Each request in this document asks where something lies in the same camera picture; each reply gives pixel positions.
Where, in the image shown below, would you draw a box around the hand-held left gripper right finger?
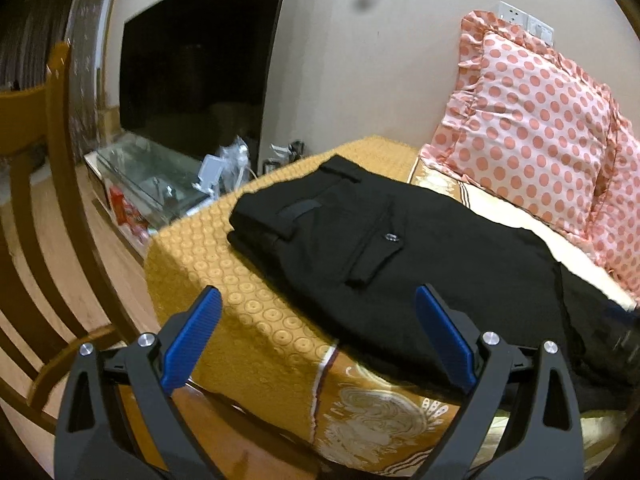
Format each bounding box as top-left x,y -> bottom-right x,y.
414,284 -> 584,480

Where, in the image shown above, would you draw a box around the clear plastic bag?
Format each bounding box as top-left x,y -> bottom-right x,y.
215,135 -> 252,187

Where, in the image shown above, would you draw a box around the wooden chair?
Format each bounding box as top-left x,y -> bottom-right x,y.
0,41 -> 132,437

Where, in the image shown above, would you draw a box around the black flat television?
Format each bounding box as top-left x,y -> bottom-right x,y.
119,0 -> 294,155

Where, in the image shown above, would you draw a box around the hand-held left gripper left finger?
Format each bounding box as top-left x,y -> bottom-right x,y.
54,285 -> 230,480

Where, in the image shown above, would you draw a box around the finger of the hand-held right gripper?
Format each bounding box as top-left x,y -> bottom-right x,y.
602,301 -> 640,328

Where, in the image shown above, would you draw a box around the white power adapter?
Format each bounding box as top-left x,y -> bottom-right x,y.
196,155 -> 222,194

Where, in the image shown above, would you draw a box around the white wall socket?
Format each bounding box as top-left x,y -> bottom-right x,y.
497,0 -> 529,29
527,15 -> 556,46

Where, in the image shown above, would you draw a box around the patterned glass door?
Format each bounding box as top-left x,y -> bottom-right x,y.
64,0 -> 126,162

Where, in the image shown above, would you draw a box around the yellow patterned bedspread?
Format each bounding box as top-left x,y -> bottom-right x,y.
144,135 -> 640,480

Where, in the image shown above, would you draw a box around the pink polka dot pillow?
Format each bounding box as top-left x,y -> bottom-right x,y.
419,10 -> 632,247
587,110 -> 640,307

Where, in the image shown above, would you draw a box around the black pants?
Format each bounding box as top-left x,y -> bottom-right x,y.
227,155 -> 640,412

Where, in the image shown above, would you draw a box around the glass television stand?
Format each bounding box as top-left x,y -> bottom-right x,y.
84,130 -> 242,262

